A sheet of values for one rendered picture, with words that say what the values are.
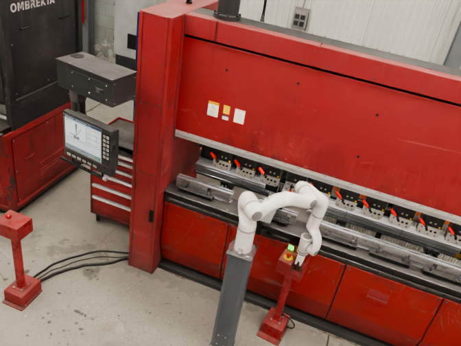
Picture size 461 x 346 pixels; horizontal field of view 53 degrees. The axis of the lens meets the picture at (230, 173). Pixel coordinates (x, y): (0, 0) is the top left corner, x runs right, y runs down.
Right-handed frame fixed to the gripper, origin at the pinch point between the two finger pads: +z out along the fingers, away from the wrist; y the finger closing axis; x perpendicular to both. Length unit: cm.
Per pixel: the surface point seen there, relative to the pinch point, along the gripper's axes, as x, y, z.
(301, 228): -10.8, -29.5, -10.1
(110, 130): -137, 44, -89
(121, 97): -137, 33, -109
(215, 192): -86, -22, -17
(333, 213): 5, -59, -13
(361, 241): 35, -37, -15
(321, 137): -15, -36, -90
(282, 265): -11.0, 5.7, 0.0
